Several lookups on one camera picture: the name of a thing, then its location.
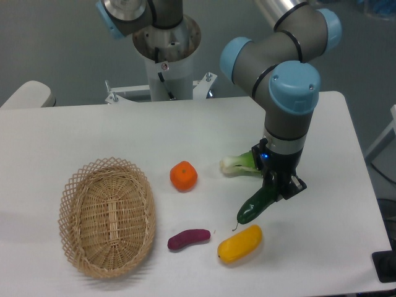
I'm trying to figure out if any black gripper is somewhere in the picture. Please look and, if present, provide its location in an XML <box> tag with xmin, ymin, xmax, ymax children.
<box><xmin>251</xmin><ymin>138</ymin><xmax>307</xmax><ymax>200</ymax></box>

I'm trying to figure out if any green cucumber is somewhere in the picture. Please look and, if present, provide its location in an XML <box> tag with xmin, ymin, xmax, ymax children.
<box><xmin>236</xmin><ymin>185</ymin><xmax>278</xmax><ymax>225</ymax></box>

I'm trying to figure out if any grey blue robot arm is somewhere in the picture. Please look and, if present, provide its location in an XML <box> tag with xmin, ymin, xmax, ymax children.
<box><xmin>96</xmin><ymin>1</ymin><xmax>342</xmax><ymax>200</ymax></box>

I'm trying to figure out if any green white bok choy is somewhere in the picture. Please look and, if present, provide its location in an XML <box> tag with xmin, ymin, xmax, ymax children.
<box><xmin>220</xmin><ymin>151</ymin><xmax>260</xmax><ymax>176</ymax></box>

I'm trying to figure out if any yellow mango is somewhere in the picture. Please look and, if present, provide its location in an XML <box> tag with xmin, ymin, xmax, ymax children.
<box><xmin>217</xmin><ymin>225</ymin><xmax>263</xmax><ymax>264</ymax></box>

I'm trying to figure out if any orange tangerine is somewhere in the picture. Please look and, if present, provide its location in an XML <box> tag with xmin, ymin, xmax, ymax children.
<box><xmin>170</xmin><ymin>161</ymin><xmax>198</xmax><ymax>192</ymax></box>

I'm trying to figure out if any purple sweet potato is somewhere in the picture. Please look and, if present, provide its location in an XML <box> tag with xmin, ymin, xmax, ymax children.
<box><xmin>167</xmin><ymin>229</ymin><xmax>211</xmax><ymax>251</ymax></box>

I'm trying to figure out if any black device at edge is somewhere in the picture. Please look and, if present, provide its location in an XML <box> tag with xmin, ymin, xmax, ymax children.
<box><xmin>372</xmin><ymin>251</ymin><xmax>395</xmax><ymax>283</ymax></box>

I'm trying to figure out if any woven wicker basket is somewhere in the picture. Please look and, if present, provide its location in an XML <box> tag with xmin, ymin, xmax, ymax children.
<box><xmin>58</xmin><ymin>157</ymin><xmax>156</xmax><ymax>278</ymax></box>

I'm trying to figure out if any white chair armrest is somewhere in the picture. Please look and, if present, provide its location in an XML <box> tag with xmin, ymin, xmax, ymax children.
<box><xmin>1</xmin><ymin>80</ymin><xmax>56</xmax><ymax>110</ymax></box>

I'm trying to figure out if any white furniture frame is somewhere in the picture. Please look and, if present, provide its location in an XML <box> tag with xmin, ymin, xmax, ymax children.
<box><xmin>364</xmin><ymin>105</ymin><xmax>395</xmax><ymax>164</ymax></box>

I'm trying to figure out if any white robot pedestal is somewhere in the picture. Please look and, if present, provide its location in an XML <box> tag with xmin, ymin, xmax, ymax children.
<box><xmin>105</xmin><ymin>15</ymin><xmax>217</xmax><ymax>104</ymax></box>

